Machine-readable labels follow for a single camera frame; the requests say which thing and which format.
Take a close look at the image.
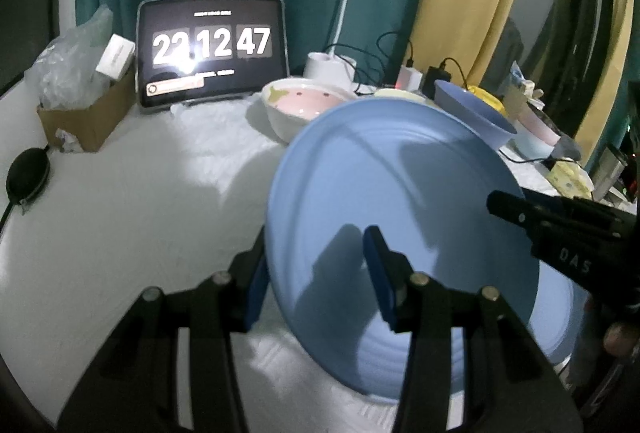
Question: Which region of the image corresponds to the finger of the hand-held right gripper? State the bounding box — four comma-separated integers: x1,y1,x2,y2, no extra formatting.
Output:
522,187,621,221
487,189,551,239

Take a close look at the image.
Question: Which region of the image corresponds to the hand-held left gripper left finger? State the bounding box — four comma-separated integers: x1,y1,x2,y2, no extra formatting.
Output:
57,225,271,433

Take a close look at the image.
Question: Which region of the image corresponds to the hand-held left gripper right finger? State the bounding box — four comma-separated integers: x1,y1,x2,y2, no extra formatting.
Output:
363,225,583,433

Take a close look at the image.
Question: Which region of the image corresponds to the large blue plate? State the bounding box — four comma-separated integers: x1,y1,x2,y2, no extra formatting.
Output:
265,99,541,406

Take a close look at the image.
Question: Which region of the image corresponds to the white and pink bowl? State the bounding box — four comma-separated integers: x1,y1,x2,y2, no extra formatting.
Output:
261,78,358,146

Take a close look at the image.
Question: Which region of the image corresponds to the person's right hand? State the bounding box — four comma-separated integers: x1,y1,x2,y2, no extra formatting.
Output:
602,320,640,359

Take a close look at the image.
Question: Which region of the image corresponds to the yellow dotted pouch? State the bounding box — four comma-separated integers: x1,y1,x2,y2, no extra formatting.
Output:
547,160,596,201

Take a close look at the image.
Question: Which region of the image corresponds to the grey rounded object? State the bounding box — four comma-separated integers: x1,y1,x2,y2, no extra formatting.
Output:
550,135,583,162

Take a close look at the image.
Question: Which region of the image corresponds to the pale blue plate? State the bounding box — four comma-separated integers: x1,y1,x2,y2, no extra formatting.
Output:
450,270,576,396

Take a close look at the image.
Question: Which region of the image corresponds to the pink and light blue bowl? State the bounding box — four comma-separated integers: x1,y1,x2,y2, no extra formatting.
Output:
510,105,561,160

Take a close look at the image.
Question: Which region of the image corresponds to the white and blue ribbed object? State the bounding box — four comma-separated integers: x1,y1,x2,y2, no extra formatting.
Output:
505,65,546,111

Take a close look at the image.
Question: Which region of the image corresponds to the white table cloth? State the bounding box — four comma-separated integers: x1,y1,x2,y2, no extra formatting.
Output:
0,78,601,433

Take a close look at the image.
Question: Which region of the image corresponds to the black charger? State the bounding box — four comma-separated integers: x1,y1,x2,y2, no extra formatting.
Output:
424,67,452,96

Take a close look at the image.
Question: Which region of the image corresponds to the pale yellow bowl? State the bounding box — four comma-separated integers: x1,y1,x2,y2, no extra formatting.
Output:
372,88,428,106

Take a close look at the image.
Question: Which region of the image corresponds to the white charger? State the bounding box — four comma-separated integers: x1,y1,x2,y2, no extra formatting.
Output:
397,65,423,91

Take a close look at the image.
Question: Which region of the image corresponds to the cardboard box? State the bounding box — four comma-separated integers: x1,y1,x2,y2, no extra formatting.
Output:
37,68,137,154

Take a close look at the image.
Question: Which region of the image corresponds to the tablet showing clock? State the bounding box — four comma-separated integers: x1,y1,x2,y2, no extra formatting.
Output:
136,0,290,110

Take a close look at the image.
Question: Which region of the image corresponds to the black round disc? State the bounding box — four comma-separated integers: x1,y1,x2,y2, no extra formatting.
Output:
6,148,51,204

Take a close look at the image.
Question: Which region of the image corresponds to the small white box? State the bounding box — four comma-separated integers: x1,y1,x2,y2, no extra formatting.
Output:
95,34,136,81

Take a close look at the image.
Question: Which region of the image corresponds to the clear plastic bag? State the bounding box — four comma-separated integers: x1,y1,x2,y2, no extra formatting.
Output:
25,5,116,110

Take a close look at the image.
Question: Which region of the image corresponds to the black lamp cable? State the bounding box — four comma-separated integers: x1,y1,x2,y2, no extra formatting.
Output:
324,32,417,86

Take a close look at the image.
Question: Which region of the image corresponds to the black disc cable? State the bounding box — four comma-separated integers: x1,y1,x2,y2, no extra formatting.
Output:
0,199,26,239

